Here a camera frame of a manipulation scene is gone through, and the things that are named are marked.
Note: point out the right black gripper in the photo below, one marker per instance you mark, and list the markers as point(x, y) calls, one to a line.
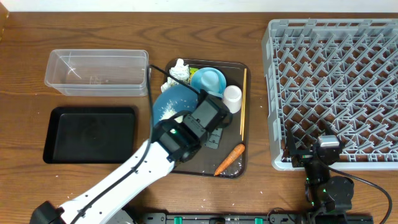
point(303, 157)

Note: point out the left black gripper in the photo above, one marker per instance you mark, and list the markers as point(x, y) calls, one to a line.
point(215, 144)

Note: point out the orange carrot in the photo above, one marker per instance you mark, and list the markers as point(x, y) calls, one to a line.
point(232, 156)

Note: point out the white cup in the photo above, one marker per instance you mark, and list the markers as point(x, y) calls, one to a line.
point(232, 97)

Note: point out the dark blue plate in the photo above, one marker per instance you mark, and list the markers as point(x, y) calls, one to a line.
point(177, 92)

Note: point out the light blue bowl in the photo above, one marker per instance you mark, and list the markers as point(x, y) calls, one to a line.
point(195, 81)

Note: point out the white rice pile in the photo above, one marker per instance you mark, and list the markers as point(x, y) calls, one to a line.
point(168, 108)

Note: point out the light blue cup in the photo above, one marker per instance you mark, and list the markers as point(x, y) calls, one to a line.
point(210, 81)

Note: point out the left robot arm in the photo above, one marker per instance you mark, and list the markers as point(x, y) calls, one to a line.
point(170, 143)

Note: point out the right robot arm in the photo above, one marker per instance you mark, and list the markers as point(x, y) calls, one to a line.
point(330, 196)

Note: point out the grey dishwasher rack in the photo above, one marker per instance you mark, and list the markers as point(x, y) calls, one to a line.
point(340, 73)

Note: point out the dark brown serving tray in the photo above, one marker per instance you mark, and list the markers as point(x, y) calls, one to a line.
point(206, 159)

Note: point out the crumpled white wrapper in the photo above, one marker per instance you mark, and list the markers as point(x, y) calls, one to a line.
point(178, 75)

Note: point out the black plastic tray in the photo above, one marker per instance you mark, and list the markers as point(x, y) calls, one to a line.
point(89, 135)

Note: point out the clear plastic bin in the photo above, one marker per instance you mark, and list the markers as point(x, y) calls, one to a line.
point(98, 72)

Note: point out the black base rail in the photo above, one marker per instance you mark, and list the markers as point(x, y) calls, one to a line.
point(273, 217)

